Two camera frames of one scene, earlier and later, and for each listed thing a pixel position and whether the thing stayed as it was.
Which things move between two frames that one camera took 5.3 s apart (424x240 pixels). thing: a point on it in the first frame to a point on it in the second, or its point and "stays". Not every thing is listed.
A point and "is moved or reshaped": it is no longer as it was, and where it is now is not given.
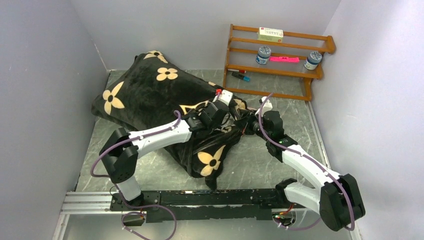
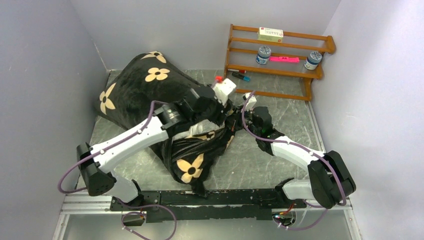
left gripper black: [218, 124] to [219, 118]
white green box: [270, 34] stays
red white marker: [238, 70] stays
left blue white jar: [264, 52] stays
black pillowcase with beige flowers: [149, 90] is moved or reshaped
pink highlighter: [285, 59] stays
